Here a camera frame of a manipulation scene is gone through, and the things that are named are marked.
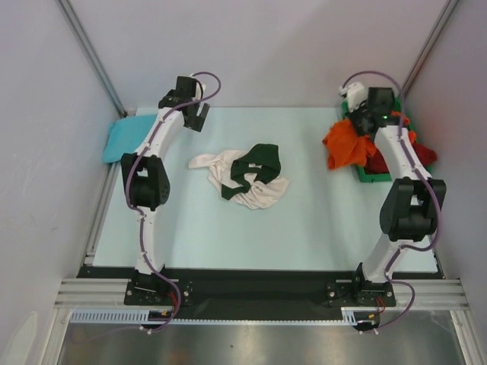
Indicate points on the right aluminium corner post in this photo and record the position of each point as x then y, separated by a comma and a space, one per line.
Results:
434, 35

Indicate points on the orange t-shirt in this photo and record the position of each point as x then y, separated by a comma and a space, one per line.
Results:
345, 147

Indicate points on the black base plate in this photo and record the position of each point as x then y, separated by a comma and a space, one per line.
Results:
159, 294
348, 293

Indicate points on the right aluminium side rail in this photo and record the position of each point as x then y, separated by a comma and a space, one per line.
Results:
434, 251

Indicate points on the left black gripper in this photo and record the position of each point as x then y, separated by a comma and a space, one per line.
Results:
195, 122

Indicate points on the folded teal t-shirt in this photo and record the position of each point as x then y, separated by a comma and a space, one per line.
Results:
126, 135

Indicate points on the aluminium side rail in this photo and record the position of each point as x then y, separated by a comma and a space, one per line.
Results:
97, 222
434, 251

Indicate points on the green plastic bin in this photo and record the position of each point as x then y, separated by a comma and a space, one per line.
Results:
379, 178

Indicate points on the left aluminium corner post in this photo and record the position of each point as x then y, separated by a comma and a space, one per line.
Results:
80, 34

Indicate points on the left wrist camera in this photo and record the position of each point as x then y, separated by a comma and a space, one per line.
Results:
200, 90

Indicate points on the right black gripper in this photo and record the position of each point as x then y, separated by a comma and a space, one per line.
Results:
362, 119

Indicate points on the white and green t-shirt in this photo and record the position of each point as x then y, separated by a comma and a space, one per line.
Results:
250, 178

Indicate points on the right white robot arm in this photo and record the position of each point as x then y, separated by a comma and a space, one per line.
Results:
411, 211

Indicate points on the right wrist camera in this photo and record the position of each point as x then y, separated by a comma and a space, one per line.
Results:
355, 95

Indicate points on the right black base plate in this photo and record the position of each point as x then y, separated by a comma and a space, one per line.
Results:
348, 293

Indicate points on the aluminium front rail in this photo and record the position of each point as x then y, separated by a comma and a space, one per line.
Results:
110, 293

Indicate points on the aluminium corner post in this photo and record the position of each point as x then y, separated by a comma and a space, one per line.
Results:
80, 34
434, 35

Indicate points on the red t-shirt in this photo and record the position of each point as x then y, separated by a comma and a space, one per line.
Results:
422, 154

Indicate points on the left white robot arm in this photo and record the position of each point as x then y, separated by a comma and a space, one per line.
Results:
145, 180

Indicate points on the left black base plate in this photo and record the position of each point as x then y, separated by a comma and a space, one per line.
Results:
159, 294

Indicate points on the left aluminium side rail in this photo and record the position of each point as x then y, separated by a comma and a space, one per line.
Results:
97, 222

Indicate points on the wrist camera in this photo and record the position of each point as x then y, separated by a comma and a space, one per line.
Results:
200, 90
355, 95

